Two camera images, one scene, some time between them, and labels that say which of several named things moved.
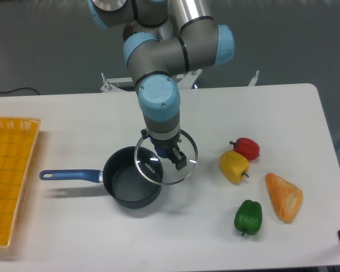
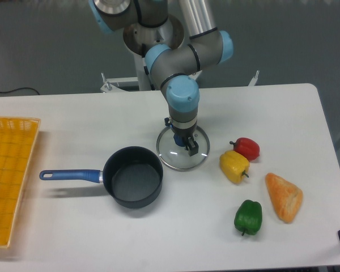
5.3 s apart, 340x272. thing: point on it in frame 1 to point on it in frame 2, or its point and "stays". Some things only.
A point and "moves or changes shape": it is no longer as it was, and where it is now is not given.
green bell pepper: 249,217 stays
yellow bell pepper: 233,166 stays
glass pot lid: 161,170 moves or changes shape
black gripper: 170,147 to 181,136
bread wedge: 286,197 stays
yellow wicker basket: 12,144 stays
